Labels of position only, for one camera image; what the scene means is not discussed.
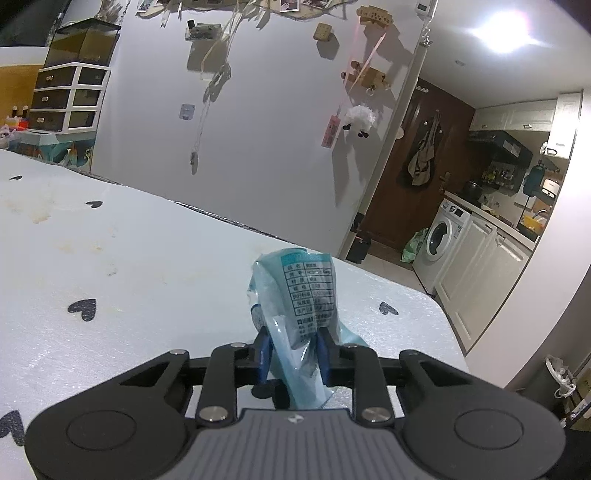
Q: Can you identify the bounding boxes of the dried flower bunch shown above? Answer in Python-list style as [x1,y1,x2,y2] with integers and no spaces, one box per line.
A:
[99,0,127,21]

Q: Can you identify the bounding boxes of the black trash bin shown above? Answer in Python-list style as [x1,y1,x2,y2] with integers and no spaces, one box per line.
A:
[345,213,372,265]

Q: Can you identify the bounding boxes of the white base cabinets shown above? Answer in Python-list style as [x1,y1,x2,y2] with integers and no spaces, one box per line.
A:
[434,213,536,354]

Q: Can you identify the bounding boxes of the dark window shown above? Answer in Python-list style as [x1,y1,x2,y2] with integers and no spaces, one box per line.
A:
[0,0,75,49]

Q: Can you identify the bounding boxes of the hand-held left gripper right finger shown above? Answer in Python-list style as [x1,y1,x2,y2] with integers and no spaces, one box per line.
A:
[316,327,481,425]

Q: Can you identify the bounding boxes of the beige hanging tote bag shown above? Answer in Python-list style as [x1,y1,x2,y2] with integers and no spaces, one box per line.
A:
[406,111,441,188]

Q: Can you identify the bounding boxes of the dark clear storage box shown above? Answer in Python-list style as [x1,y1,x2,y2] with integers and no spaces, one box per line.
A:
[44,18,122,68]

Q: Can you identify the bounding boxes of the green bag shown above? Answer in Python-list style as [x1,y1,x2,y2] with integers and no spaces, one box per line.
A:
[401,227,430,265]

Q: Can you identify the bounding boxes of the round ceiling light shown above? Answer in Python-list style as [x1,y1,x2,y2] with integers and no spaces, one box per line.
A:
[471,11,536,54]

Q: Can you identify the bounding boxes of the wooden wall hook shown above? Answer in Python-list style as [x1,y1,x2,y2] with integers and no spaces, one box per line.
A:
[342,62,391,90]

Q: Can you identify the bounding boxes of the dark range hood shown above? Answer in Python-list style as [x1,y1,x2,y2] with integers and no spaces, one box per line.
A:
[466,130,534,162]

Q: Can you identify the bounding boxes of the teal plastic packet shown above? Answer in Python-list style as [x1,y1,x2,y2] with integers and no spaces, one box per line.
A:
[247,248,370,411]

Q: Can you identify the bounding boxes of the small clear wall box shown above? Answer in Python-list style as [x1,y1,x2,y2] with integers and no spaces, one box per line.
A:
[185,19,218,41]

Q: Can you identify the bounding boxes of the white washing machine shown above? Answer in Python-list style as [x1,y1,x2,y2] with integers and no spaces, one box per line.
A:
[412,198,472,296]

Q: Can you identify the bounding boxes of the white drawer unit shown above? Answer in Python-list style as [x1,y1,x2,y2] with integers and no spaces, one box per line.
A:
[28,62,112,134]

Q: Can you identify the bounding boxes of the white wall cabinets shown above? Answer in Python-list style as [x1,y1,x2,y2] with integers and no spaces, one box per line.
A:
[468,91,583,160]

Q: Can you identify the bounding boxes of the brown wooden door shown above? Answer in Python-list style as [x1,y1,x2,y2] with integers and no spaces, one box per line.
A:
[337,78,476,266]

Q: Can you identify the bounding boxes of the white sheep plush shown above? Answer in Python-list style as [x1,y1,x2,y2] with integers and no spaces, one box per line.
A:
[341,104,377,140]

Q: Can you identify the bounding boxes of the teal patterned box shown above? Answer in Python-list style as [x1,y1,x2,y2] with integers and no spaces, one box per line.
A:
[9,131,95,174]

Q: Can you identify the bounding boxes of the row of small bottles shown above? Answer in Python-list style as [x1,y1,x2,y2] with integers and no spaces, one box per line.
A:
[0,104,33,139]

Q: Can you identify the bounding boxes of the wall photo collage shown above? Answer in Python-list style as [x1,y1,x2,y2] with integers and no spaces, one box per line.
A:
[136,0,356,19]

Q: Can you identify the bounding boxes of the pink hanging tag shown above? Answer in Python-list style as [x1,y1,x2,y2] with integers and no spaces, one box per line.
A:
[322,115,341,148]

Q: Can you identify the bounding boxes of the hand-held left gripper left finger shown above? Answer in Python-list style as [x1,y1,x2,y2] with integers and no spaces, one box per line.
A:
[110,330,272,428]

